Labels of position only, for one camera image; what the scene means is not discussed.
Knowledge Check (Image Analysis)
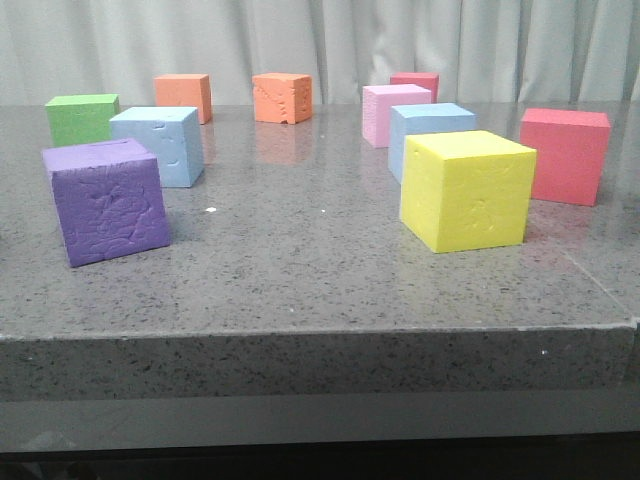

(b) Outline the light blue foam block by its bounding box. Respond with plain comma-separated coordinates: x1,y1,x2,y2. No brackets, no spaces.
109,106,204,188

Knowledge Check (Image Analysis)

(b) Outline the yellow foam block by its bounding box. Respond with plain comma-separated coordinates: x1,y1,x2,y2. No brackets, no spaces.
400,130,537,253

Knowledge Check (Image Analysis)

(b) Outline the dented orange foam block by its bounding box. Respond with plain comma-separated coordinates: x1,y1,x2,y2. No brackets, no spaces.
252,72,313,124

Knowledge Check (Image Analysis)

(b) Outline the pink foam block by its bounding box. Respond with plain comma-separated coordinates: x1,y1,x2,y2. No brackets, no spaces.
362,84,432,148

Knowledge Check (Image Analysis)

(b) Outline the small far red block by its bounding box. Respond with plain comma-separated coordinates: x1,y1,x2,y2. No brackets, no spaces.
390,72,440,103

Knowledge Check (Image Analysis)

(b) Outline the smooth orange foam block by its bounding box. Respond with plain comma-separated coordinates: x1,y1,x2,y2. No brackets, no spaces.
153,73,213,125

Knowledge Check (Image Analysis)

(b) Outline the purple foam block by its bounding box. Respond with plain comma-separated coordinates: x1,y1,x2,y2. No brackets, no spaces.
42,138,171,267

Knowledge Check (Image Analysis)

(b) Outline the grey curtain backdrop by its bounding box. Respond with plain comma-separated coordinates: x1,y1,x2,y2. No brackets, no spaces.
1,1,639,105

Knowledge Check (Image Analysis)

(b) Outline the large red foam block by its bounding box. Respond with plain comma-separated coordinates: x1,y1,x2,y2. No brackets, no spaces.
520,108,611,206

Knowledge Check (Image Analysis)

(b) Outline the green foam block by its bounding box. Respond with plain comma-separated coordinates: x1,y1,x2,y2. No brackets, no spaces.
45,94,120,147

